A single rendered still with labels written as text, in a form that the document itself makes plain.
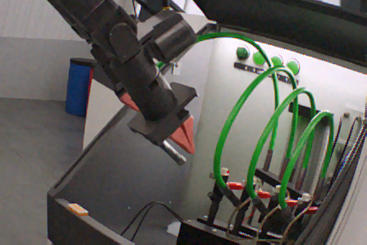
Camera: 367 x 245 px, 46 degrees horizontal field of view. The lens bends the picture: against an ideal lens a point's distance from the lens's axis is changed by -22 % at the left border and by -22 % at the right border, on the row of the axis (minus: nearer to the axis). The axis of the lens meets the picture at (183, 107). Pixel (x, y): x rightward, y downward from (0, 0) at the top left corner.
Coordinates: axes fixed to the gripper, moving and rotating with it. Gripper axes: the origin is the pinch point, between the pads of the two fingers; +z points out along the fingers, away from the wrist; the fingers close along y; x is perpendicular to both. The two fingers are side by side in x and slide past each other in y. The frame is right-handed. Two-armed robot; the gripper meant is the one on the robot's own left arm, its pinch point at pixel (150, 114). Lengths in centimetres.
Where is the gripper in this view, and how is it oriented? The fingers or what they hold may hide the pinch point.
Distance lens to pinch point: 114.3
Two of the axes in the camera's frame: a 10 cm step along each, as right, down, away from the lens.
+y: -1.5, 0.5, 9.9
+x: -7.8, 6.0, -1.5
